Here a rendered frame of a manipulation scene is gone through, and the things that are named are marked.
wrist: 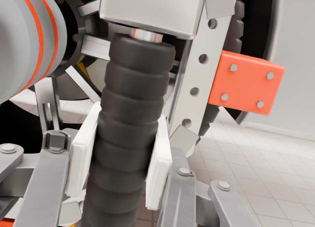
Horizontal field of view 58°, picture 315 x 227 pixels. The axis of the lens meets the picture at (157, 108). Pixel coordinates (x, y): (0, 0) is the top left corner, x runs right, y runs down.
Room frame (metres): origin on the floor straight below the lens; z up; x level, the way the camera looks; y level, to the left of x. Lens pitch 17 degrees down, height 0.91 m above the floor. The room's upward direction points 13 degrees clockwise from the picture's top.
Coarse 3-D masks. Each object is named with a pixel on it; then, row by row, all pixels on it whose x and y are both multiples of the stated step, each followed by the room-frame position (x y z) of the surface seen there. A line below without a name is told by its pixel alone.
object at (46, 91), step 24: (72, 0) 0.46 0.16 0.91; (96, 0) 0.46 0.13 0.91; (72, 24) 0.49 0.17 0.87; (72, 48) 0.49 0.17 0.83; (96, 48) 0.46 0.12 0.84; (72, 72) 0.46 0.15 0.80; (48, 96) 0.45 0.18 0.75; (96, 96) 0.46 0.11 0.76; (168, 96) 0.46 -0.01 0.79; (0, 120) 0.55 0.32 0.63; (24, 120) 0.60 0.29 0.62; (48, 120) 0.46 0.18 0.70; (24, 144) 0.51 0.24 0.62
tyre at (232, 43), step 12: (240, 0) 0.47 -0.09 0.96; (240, 12) 0.46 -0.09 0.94; (240, 24) 0.46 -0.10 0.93; (228, 36) 0.46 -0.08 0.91; (240, 36) 0.47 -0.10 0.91; (228, 48) 0.46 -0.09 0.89; (240, 48) 0.47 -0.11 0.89; (216, 108) 0.46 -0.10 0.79; (204, 120) 0.46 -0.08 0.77; (204, 132) 0.46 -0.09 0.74
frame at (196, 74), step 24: (216, 0) 0.37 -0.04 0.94; (216, 24) 0.38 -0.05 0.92; (192, 48) 0.37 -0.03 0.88; (216, 48) 0.37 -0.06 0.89; (192, 72) 0.37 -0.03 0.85; (192, 96) 0.37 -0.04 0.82; (168, 120) 0.41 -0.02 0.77; (192, 120) 0.37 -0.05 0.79; (192, 144) 0.37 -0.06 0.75; (72, 216) 0.35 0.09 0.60
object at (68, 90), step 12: (60, 0) 0.56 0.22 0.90; (84, 0) 0.57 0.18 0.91; (96, 24) 0.58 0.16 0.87; (108, 24) 0.61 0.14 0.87; (108, 36) 0.61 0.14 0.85; (84, 60) 0.61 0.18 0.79; (96, 60) 0.61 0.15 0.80; (96, 72) 0.61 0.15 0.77; (60, 84) 0.60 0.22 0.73; (72, 84) 0.61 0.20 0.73; (96, 84) 0.61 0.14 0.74; (60, 96) 0.60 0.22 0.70; (72, 96) 0.61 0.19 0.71; (84, 96) 0.61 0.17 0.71
